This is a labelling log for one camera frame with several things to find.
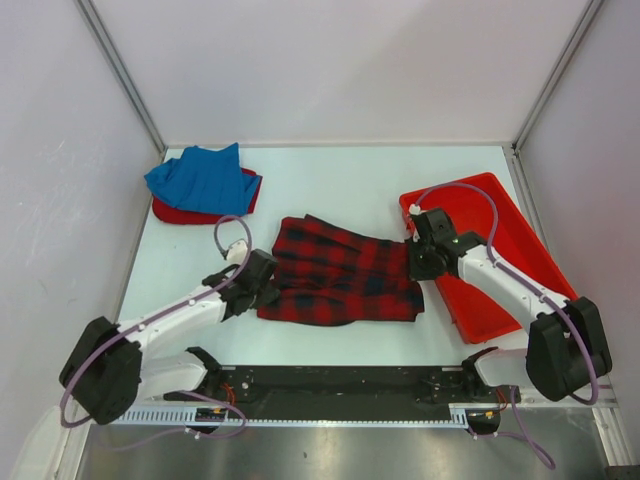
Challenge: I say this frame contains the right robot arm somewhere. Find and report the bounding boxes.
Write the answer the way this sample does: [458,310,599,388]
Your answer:
[407,205,612,405]

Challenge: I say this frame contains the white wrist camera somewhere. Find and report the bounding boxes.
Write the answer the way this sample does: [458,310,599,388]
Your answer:
[408,204,425,217]
[225,239,250,265]

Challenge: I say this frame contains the red pleated skirt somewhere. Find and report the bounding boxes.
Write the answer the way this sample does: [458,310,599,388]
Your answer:
[151,168,262,225]

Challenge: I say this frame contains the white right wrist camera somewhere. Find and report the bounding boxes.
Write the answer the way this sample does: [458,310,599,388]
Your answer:
[408,204,425,217]

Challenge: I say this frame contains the aluminium frame rail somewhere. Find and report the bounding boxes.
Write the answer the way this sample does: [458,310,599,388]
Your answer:
[516,376,639,471]

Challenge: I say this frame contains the red black plaid skirt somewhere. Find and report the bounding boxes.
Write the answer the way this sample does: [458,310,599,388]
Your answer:
[257,215,424,327]

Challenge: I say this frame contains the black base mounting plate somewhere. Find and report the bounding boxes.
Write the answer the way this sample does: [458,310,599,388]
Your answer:
[196,365,512,419]

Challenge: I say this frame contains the blue skirt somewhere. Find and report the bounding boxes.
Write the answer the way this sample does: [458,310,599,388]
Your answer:
[144,143,262,216]

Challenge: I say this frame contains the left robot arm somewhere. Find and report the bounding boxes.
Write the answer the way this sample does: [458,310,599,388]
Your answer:
[59,249,279,425]

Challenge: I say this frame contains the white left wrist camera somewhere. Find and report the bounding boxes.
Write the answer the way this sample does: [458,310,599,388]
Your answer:
[225,239,250,265]

